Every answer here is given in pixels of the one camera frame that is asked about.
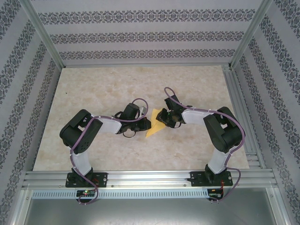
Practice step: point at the yellow paper sheet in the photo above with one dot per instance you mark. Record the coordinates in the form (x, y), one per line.
(153, 130)

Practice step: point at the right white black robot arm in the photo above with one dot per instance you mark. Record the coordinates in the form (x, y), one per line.
(219, 161)

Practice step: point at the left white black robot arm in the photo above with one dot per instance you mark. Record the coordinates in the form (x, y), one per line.
(82, 161)

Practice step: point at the grey metal shelf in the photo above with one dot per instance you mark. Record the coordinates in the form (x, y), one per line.
(150, 213)

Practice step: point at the long aluminium mounting rail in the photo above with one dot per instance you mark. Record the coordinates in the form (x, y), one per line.
(150, 178)

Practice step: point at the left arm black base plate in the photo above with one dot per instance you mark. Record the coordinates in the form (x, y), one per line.
(100, 179)

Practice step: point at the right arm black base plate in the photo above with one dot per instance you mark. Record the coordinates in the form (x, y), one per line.
(197, 179)

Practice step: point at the aluminium side rail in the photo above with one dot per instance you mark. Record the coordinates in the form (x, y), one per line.
(241, 117)

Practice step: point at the aluminium frame post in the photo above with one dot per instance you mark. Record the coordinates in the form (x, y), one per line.
(250, 32)
(42, 32)

